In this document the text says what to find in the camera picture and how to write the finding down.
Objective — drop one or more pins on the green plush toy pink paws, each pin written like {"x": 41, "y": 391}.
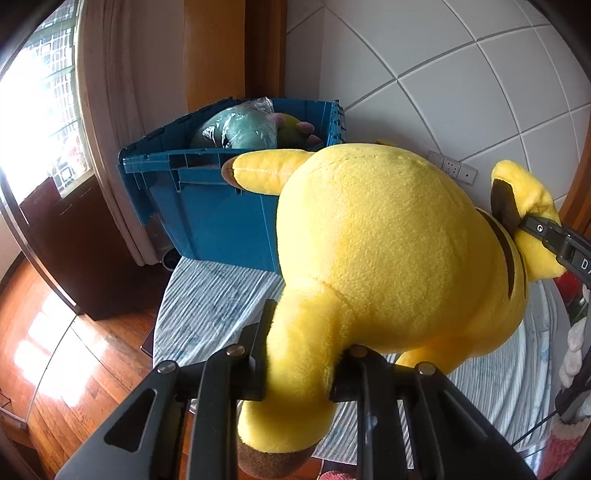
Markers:
{"x": 292, "y": 134}

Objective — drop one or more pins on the teal plush toy in bag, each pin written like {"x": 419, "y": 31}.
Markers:
{"x": 240, "y": 127}

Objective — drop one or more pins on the red cloth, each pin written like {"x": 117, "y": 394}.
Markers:
{"x": 572, "y": 288}

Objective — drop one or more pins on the yellow plush toy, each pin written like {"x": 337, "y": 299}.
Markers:
{"x": 369, "y": 230}

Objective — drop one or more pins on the window with metal grille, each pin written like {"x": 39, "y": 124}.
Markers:
{"x": 41, "y": 101}

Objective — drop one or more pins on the blue plastic crate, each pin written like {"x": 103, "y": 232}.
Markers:
{"x": 221, "y": 221}

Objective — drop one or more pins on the grey plush toy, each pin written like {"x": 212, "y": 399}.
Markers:
{"x": 575, "y": 350}

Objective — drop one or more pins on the dark wooden cabinet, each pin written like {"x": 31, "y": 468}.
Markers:
{"x": 69, "y": 249}

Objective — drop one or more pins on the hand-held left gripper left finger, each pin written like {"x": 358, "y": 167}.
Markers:
{"x": 259, "y": 350}

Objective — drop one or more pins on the white curtain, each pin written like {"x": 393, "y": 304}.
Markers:
{"x": 120, "y": 115}

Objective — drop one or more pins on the pink knitted cloth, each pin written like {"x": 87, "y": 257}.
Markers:
{"x": 567, "y": 445}

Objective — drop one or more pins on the wooden door panel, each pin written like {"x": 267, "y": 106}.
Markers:
{"x": 217, "y": 50}

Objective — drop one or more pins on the striped blue white blanket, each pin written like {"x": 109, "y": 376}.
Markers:
{"x": 207, "y": 300}

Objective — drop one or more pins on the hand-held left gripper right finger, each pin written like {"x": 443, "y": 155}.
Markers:
{"x": 352, "y": 379}

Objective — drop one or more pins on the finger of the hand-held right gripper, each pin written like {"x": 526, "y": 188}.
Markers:
{"x": 545, "y": 233}

